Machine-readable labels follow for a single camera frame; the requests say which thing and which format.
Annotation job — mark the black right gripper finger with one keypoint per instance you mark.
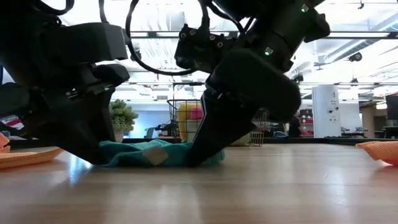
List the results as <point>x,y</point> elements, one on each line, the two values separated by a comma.
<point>220,124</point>

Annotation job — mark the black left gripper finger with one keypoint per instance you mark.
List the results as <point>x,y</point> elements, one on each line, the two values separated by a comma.
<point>77,124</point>

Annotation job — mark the pink microfiber towel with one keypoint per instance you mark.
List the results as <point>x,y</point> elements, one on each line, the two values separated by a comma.
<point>196,113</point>

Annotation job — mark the yellow microfiber towel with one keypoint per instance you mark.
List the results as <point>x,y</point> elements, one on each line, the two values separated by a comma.
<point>183,118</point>

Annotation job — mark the teal microfiber towel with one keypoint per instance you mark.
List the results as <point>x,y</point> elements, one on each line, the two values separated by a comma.
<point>124,152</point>

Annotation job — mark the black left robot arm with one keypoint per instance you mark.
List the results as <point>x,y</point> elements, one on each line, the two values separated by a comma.
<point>25,37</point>

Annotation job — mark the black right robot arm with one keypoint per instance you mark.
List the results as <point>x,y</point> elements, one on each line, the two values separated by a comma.
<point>280,28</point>

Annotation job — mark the orange microfiber towel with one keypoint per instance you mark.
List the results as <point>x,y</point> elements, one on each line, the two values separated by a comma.
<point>379,151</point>
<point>31,157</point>

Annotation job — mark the artificial green potted plant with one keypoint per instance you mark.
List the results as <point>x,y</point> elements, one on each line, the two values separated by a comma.
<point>124,116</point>

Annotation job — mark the black background gantry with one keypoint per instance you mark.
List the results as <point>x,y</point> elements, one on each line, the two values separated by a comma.
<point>186,83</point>

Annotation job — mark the person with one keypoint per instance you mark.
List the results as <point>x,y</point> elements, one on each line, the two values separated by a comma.
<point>293,127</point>

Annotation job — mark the red padded bar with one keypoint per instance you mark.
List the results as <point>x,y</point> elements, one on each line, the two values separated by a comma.
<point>14,123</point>

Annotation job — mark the shelf with red bins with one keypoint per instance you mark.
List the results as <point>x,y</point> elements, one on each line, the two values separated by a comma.
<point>308,118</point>

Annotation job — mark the white column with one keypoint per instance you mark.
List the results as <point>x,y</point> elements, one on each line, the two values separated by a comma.
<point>326,105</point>

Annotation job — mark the black monitor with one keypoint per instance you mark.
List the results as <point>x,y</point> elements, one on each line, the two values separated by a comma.
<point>392,107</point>

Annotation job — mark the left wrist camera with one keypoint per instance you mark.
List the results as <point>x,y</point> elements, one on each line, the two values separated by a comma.
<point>99,42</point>

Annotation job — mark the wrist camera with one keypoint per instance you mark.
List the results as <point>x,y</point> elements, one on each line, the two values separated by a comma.
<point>202,49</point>
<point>99,42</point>

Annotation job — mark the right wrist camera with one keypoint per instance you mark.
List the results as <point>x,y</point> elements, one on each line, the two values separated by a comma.
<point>202,49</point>

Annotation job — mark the black overhead frame beam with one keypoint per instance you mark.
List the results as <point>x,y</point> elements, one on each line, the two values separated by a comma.
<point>392,34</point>

